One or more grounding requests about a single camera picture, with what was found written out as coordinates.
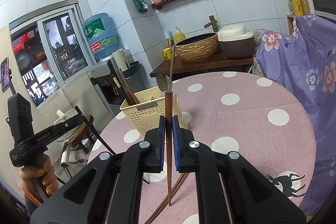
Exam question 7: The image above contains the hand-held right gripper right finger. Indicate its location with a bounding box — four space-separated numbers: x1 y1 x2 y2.
172 116 306 224

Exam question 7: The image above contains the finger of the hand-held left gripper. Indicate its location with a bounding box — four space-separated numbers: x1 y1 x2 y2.
54 106 86 135

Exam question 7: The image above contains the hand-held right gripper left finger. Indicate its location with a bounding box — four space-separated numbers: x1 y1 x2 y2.
30 116 166 224

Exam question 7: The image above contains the cream plastic utensil holder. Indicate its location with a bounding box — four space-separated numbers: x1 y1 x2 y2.
120 88 188 137

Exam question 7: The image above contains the thin black chopstick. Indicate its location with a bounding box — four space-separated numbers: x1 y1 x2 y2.
83 116 116 155

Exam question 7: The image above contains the metal spoon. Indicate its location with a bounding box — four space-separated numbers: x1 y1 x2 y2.
156 73 169 93

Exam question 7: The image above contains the person's left hand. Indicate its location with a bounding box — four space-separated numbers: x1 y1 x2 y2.
19 154 57 194

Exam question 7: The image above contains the white electric cooking pot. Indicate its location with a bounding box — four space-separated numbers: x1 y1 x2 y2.
54 110 87 142

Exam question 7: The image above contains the dark wooden stool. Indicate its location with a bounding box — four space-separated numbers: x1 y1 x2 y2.
69 115 102 159

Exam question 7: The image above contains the grey water dispenser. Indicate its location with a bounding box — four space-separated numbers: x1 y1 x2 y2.
89 49 148 116

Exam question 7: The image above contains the pink polka-dot tablecloth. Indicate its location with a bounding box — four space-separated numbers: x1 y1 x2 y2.
88 72 317 224

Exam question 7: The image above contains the sliding glass window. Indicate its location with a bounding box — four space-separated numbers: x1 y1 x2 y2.
9 3 96 109

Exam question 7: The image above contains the white paper cup stack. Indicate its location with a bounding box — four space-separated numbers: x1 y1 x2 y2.
113 48 129 71

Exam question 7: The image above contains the dark wooden counter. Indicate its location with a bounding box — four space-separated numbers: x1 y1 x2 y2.
150 52 254 82

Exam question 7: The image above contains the yellow mug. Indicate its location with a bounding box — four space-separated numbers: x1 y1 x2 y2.
162 47 174 60

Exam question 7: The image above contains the blue water jug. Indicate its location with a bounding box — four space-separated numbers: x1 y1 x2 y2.
82 12 120 61

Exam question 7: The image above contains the woven basket wash basin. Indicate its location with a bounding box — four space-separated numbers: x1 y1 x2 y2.
174 33 220 62

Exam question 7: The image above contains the yellow soap pump bottle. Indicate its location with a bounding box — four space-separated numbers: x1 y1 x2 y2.
174 27 186 43

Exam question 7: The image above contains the white and brown rice cooker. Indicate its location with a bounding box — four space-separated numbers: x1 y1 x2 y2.
217 25 256 59

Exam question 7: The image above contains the grey floral cloth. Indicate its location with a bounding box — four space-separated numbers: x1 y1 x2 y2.
252 28 268 78

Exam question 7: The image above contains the bamboo style faucet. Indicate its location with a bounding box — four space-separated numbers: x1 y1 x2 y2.
204 15 219 33

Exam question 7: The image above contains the green hanging packet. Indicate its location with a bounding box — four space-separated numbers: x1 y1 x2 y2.
131 0 148 13

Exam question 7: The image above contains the purple floral cloth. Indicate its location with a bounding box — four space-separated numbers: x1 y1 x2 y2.
256 13 336 217

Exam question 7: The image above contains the light wooden shelf box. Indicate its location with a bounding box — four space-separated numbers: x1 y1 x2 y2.
286 14 296 34

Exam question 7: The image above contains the dark teal wall holder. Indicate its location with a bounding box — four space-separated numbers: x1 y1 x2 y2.
123 61 141 78

